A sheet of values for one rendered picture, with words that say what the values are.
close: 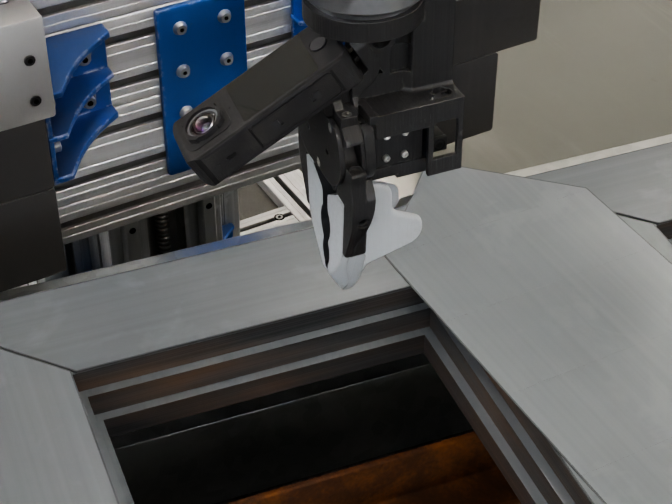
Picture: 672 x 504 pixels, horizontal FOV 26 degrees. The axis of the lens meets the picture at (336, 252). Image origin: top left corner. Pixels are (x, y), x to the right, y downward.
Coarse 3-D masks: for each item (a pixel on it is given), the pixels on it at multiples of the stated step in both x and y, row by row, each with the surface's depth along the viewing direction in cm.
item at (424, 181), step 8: (464, 168) 115; (472, 168) 115; (424, 176) 114; (432, 176) 114; (440, 176) 114; (448, 176) 114; (456, 176) 114; (416, 184) 113; (424, 184) 113; (432, 184) 113
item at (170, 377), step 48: (240, 336) 100; (288, 336) 102; (336, 336) 103; (384, 336) 104; (432, 336) 105; (96, 384) 98; (144, 384) 98; (192, 384) 100; (240, 384) 101; (288, 384) 103; (480, 384) 99; (96, 432) 95; (480, 432) 99; (528, 432) 94; (528, 480) 94; (576, 480) 89
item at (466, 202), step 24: (432, 192) 112; (456, 192) 112; (480, 192) 112; (504, 192) 112; (528, 192) 112; (552, 192) 112; (576, 192) 112; (432, 216) 110; (456, 216) 110; (480, 216) 110; (504, 216) 110; (432, 240) 107
